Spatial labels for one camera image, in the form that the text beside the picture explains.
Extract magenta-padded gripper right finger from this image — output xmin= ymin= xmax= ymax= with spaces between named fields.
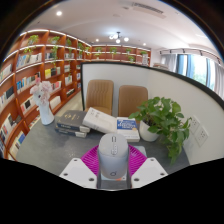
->
xmin=127 ymin=143 xmax=169 ymax=190

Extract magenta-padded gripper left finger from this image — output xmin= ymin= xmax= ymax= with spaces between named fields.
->
xmin=59 ymin=143 xmax=101 ymax=190

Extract white computer mouse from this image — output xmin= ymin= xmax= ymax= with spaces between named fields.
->
xmin=97 ymin=133 xmax=130 ymax=180

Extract green plant in white pot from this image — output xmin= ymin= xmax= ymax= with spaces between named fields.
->
xmin=128 ymin=96 xmax=193 ymax=166

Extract blue and white book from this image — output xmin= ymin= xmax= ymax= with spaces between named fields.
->
xmin=115 ymin=117 xmax=141 ymax=143

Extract thick white book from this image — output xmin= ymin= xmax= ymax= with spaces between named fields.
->
xmin=81 ymin=107 xmax=118 ymax=134

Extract white vase with pink flowers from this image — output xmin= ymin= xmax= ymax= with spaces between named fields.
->
xmin=29 ymin=78 xmax=56 ymax=126

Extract tan upholstered chair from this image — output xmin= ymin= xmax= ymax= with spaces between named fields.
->
xmin=117 ymin=84 xmax=149 ymax=118
xmin=84 ymin=79 xmax=115 ymax=116

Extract orange wooden bookshelf unit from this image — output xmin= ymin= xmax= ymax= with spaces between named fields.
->
xmin=0 ymin=29 xmax=153 ymax=161

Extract window with grey curtains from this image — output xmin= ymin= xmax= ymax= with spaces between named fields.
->
xmin=159 ymin=48 xmax=224 ymax=101

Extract ceiling chandelier lamp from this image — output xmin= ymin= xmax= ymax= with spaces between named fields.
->
xmin=108 ymin=31 xmax=130 ymax=44

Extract recessed ceiling spotlights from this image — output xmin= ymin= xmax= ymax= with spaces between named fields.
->
xmin=55 ymin=10 xmax=143 ymax=44

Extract ceiling air vent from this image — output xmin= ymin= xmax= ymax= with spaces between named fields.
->
xmin=131 ymin=1 xmax=167 ymax=18

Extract white wall socket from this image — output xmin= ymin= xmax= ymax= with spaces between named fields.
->
xmin=188 ymin=115 xmax=201 ymax=135
xmin=194 ymin=126 xmax=210 ymax=148

